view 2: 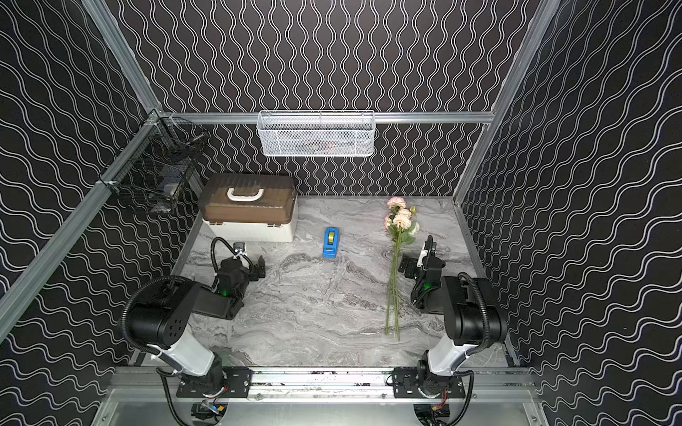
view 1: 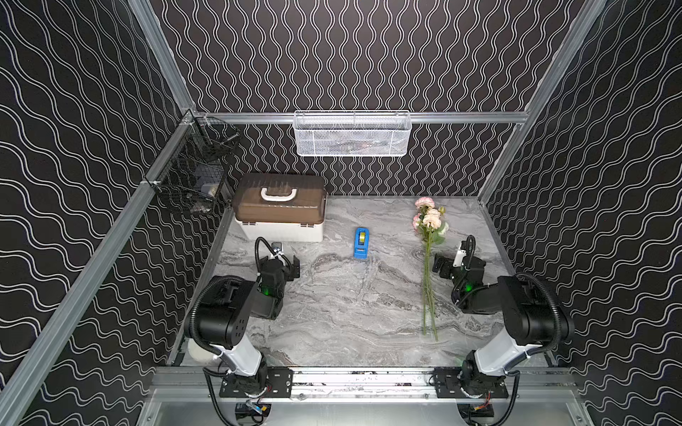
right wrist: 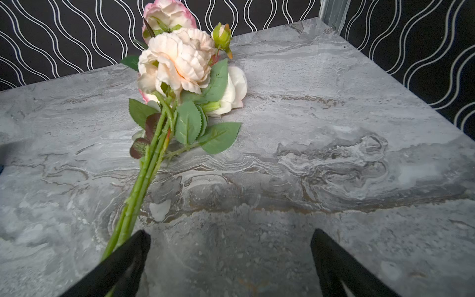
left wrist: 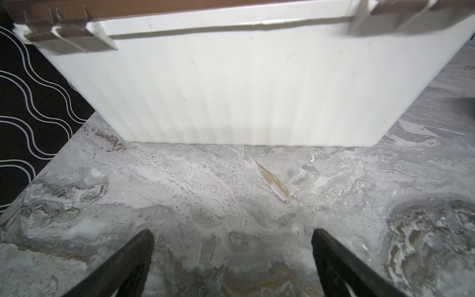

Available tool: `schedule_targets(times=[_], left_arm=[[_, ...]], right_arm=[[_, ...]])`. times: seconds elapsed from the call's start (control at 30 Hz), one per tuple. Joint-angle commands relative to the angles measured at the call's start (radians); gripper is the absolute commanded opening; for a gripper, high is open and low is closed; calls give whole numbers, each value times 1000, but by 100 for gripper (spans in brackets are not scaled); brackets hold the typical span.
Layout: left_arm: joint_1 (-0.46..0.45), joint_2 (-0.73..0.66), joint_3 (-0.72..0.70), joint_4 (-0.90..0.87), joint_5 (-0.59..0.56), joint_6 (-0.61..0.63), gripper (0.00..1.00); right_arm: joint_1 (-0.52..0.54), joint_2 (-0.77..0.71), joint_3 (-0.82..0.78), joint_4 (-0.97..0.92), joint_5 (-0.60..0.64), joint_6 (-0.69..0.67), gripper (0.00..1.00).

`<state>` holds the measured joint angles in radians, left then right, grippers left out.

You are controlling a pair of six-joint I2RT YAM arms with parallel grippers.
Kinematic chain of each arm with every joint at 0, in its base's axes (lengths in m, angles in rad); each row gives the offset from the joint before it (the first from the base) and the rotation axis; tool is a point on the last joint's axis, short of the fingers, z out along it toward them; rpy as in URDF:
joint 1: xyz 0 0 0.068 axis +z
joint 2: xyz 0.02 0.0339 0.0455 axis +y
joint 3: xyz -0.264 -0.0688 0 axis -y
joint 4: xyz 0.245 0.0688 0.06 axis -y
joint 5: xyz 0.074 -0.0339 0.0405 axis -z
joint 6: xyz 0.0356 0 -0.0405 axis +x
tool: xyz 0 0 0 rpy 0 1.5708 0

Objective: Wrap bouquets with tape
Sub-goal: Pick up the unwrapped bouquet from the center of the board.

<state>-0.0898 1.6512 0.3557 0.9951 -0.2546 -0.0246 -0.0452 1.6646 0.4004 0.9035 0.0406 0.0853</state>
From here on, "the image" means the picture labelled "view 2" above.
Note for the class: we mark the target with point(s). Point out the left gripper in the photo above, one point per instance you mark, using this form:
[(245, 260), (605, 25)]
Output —
[(251, 269)]

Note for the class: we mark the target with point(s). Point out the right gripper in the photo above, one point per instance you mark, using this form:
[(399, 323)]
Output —
[(411, 266)]

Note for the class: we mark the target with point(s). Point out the pink flower bouquet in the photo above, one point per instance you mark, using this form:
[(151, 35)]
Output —
[(401, 226)]

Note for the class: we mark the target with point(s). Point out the blue tape dispenser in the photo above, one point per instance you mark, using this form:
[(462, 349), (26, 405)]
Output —
[(331, 243)]

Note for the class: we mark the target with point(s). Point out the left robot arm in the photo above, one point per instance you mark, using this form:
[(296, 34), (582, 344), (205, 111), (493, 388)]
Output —
[(155, 321)]

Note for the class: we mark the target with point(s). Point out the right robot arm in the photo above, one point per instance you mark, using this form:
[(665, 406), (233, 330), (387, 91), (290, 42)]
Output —
[(471, 318)]

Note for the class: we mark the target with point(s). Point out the brown lid storage box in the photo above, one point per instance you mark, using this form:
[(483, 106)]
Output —
[(250, 207)]

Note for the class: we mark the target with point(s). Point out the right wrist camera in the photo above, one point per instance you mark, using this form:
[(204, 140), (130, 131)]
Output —
[(428, 251)]

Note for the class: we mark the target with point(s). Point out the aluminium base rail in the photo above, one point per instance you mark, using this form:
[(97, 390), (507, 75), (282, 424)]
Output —
[(374, 385)]

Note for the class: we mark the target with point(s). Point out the black wire basket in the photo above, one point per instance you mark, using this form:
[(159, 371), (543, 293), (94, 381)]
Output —
[(154, 178)]

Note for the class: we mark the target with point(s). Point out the white wire basket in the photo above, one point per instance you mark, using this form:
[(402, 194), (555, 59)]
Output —
[(316, 133)]

